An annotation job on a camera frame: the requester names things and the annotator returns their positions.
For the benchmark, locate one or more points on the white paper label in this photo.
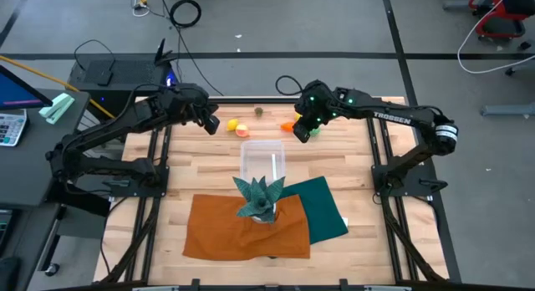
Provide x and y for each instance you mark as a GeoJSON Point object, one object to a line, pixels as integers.
{"type": "Point", "coordinates": [345, 221]}

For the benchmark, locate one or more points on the dark green cloth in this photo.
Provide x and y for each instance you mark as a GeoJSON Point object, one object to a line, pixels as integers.
{"type": "Point", "coordinates": [322, 207]}

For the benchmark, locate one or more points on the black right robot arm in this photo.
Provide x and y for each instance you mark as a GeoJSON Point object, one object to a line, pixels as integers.
{"type": "Point", "coordinates": [393, 117]}

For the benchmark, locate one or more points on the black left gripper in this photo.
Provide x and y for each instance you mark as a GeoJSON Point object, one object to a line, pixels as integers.
{"type": "Point", "coordinates": [186, 102]}

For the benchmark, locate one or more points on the computer monitor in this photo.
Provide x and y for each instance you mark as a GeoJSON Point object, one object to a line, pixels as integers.
{"type": "Point", "coordinates": [16, 92]}

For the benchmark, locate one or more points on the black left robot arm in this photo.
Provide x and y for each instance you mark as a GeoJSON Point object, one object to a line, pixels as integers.
{"type": "Point", "coordinates": [104, 128]}

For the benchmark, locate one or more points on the black wifi antenna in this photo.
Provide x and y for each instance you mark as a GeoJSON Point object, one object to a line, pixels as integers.
{"type": "Point", "coordinates": [161, 52]}

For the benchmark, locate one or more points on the white plant pot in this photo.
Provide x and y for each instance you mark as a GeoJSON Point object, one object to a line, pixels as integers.
{"type": "Point", "coordinates": [257, 219]}

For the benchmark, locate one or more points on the clear plastic tupperware container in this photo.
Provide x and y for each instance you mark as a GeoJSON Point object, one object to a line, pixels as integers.
{"type": "Point", "coordinates": [259, 157]}

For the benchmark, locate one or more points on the orange cloth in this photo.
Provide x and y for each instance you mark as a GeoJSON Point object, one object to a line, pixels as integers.
{"type": "Point", "coordinates": [217, 228]}

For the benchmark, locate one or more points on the orange toy carrot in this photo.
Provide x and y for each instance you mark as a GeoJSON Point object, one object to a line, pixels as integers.
{"type": "Point", "coordinates": [287, 126]}

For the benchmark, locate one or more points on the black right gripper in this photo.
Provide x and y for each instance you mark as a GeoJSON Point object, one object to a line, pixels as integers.
{"type": "Point", "coordinates": [317, 105]}

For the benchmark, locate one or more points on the red and black chair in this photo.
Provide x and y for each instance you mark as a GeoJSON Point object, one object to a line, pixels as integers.
{"type": "Point", "coordinates": [501, 29]}

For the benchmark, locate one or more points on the grey desk calculator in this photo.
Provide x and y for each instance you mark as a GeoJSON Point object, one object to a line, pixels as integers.
{"type": "Point", "coordinates": [11, 128]}

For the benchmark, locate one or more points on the peach-coloured toy fruit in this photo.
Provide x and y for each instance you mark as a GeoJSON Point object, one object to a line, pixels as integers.
{"type": "Point", "coordinates": [242, 131]}

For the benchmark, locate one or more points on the green snake plant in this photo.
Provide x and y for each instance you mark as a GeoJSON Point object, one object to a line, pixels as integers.
{"type": "Point", "coordinates": [259, 199]}

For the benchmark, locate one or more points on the small black box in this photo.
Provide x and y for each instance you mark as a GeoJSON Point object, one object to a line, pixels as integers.
{"type": "Point", "coordinates": [104, 78]}

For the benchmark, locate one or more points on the mint green stapler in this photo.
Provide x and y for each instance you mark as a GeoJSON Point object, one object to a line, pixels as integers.
{"type": "Point", "coordinates": [56, 108]}

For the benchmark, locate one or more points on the black computer tower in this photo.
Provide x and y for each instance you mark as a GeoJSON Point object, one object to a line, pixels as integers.
{"type": "Point", "coordinates": [125, 71]}

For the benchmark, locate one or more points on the black caster wheel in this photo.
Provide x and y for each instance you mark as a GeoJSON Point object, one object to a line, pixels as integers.
{"type": "Point", "coordinates": [52, 269]}

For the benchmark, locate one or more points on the black aluminium table frame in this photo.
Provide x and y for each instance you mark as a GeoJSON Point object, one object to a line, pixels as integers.
{"type": "Point", "coordinates": [251, 100]}

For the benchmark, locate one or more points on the dark grey desk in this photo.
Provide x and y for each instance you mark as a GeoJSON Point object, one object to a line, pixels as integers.
{"type": "Point", "coordinates": [33, 170]}

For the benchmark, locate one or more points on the small brown toy produce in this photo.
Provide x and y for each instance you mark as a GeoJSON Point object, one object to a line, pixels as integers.
{"type": "Point", "coordinates": [258, 111]}

